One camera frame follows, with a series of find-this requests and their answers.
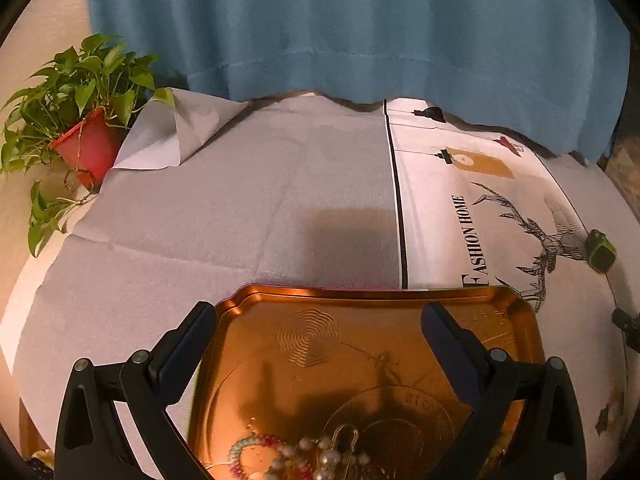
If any gold metal tray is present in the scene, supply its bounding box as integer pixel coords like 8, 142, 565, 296
187, 284, 546, 480

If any gold bangle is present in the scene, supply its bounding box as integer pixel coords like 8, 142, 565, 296
320, 422, 362, 461

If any small black clip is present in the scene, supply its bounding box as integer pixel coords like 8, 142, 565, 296
611, 307, 640, 352

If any potted green plant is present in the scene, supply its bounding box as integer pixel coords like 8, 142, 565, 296
0, 34, 177, 259

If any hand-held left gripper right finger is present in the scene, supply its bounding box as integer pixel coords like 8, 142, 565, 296
421, 301, 587, 480

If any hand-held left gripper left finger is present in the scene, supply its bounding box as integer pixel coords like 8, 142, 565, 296
54, 301, 218, 480

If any pearl necklace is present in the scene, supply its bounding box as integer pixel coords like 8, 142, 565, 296
265, 435, 373, 480

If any colourful bead bracelet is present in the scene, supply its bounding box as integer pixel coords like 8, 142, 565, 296
229, 435, 296, 480

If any small green box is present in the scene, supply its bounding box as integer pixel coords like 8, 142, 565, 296
586, 229, 616, 274

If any blue curtain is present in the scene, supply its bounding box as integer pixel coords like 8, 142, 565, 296
85, 0, 632, 162

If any grey and white printed tablecloth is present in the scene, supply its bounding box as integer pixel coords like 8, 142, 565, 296
0, 87, 632, 480

